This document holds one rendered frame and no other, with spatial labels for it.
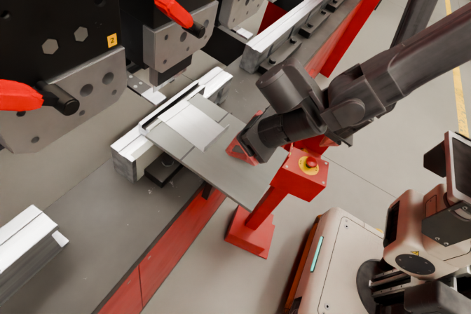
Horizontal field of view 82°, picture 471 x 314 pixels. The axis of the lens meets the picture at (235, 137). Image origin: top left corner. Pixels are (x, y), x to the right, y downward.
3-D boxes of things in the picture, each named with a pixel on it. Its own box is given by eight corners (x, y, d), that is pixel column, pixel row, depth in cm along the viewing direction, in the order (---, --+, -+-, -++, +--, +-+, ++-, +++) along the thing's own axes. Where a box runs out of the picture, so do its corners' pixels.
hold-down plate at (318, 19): (308, 39, 123) (310, 33, 121) (297, 33, 124) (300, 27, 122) (327, 18, 142) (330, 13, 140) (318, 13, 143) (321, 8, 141)
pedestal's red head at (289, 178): (309, 202, 96) (336, 177, 82) (268, 184, 96) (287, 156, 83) (316, 160, 109) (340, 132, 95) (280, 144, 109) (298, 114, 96)
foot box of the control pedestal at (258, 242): (266, 259, 146) (274, 253, 137) (223, 240, 147) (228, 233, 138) (274, 226, 159) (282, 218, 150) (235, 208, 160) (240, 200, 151)
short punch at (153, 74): (157, 95, 52) (158, 54, 45) (148, 90, 52) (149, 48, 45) (189, 73, 58) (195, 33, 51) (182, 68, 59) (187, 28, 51)
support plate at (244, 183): (250, 213, 52) (251, 211, 51) (145, 137, 56) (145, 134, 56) (287, 154, 63) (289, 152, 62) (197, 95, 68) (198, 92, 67)
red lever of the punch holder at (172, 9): (176, -2, 29) (207, 29, 38) (146, -19, 29) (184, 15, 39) (168, 15, 29) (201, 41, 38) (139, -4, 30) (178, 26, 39)
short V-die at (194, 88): (148, 139, 59) (149, 130, 56) (138, 131, 59) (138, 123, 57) (203, 94, 71) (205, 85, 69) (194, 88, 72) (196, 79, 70)
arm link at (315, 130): (327, 140, 41) (336, 117, 44) (303, 105, 39) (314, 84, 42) (291, 149, 46) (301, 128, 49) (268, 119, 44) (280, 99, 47)
